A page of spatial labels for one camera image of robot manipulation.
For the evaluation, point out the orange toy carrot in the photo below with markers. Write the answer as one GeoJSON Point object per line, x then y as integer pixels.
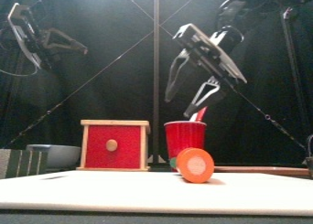
{"type": "Point", "coordinates": [196, 165]}

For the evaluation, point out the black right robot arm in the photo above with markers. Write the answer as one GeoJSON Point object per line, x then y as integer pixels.
{"type": "Point", "coordinates": [239, 11]}

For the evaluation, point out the red plastic cup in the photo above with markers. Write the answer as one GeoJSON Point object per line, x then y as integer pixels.
{"type": "Point", "coordinates": [185, 136]}

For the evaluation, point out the wooden box with red face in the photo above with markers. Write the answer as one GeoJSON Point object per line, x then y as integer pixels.
{"type": "Point", "coordinates": [114, 133]}

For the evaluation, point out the brown wooden board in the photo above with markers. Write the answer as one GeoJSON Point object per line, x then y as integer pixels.
{"type": "Point", "coordinates": [265, 171]}

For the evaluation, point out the grey bowl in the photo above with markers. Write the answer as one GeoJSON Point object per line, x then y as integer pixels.
{"type": "Point", "coordinates": [61, 156]}

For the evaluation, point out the white cutting board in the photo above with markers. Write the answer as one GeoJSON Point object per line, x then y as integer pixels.
{"type": "Point", "coordinates": [122, 191]}

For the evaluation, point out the black vertical frame pole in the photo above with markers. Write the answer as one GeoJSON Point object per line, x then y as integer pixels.
{"type": "Point", "coordinates": [156, 81]}

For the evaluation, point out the black slanted frame post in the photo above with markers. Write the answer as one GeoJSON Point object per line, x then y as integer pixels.
{"type": "Point", "coordinates": [292, 51]}

